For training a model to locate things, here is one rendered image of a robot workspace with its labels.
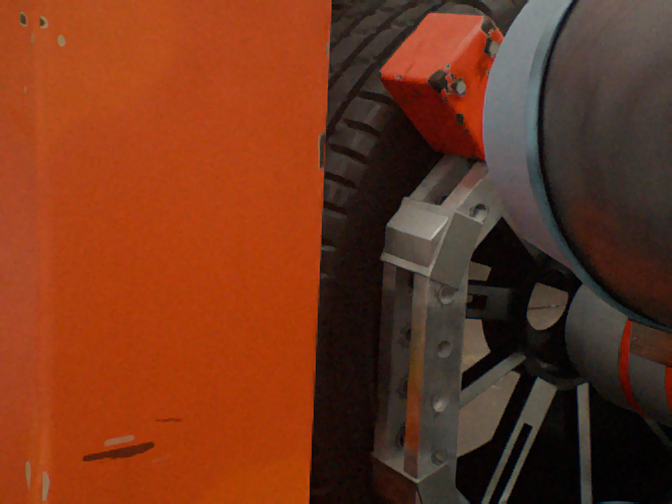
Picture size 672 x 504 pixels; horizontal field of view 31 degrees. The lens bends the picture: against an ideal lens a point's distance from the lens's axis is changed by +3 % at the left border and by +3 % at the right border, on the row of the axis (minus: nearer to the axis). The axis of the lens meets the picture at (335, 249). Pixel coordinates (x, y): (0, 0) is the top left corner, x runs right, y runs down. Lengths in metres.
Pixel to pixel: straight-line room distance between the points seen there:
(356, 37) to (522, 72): 0.84
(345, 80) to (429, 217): 0.17
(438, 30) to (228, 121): 0.35
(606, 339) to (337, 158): 0.29
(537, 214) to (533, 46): 0.03
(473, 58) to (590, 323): 0.29
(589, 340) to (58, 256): 0.60
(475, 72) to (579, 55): 0.68
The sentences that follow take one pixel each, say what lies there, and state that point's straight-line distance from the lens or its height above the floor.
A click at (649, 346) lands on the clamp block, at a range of 0.86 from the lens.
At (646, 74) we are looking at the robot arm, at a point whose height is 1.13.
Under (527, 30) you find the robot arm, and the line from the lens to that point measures 0.25.
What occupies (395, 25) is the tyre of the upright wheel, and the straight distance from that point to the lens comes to 1.07.
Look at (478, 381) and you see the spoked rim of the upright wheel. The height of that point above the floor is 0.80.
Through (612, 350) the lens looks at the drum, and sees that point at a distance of 1.06.
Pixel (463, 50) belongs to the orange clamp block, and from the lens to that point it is 0.90.
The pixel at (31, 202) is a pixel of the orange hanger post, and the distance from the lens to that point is 0.59.
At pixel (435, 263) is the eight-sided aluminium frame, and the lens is 0.91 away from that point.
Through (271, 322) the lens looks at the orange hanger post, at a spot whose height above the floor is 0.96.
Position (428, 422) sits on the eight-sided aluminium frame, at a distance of 0.95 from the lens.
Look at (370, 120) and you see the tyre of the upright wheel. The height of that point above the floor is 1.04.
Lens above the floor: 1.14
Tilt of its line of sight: 12 degrees down
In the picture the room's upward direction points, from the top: 3 degrees clockwise
